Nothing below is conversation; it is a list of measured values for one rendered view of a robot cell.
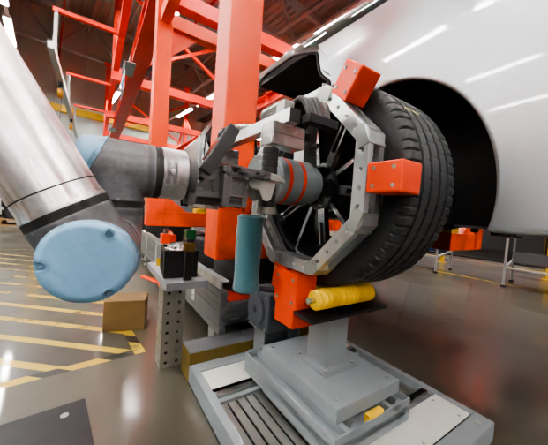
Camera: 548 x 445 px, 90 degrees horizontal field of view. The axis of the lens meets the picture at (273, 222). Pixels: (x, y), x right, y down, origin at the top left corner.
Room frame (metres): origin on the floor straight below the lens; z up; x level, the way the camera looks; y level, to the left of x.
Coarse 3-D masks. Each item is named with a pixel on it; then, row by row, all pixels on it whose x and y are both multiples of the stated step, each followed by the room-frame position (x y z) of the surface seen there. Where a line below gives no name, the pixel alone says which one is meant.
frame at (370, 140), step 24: (312, 96) 0.82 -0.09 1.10; (336, 96) 0.74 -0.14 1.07; (360, 120) 0.67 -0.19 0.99; (360, 144) 0.66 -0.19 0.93; (384, 144) 0.67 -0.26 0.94; (360, 168) 0.67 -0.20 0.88; (360, 192) 0.65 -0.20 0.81; (264, 216) 1.07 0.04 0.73; (360, 216) 0.64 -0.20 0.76; (264, 240) 1.00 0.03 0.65; (336, 240) 0.72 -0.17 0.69; (360, 240) 0.70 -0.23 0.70; (288, 264) 0.87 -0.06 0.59; (312, 264) 0.77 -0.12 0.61; (336, 264) 0.77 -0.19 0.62
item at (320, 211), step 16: (320, 144) 0.94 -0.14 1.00; (336, 144) 0.88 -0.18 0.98; (320, 160) 0.93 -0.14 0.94; (336, 160) 0.88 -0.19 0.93; (352, 160) 0.81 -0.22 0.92; (336, 176) 0.86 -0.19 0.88; (336, 192) 0.86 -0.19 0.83; (288, 208) 1.06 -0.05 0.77; (304, 208) 1.18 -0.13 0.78; (320, 208) 0.91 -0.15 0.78; (336, 208) 0.85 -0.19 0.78; (288, 224) 1.09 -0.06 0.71; (304, 224) 0.97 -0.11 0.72; (320, 224) 0.91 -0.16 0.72; (288, 240) 1.02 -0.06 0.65; (304, 240) 1.06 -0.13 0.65; (320, 240) 0.90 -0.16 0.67
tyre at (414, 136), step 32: (384, 96) 0.72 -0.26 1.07; (384, 128) 0.70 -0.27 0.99; (416, 128) 0.70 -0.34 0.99; (384, 160) 0.70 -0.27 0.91; (416, 160) 0.66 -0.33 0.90; (448, 160) 0.75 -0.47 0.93; (448, 192) 0.74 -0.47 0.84; (384, 224) 0.68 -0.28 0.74; (416, 224) 0.69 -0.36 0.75; (352, 256) 0.76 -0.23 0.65; (384, 256) 0.70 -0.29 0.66; (416, 256) 0.78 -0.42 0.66
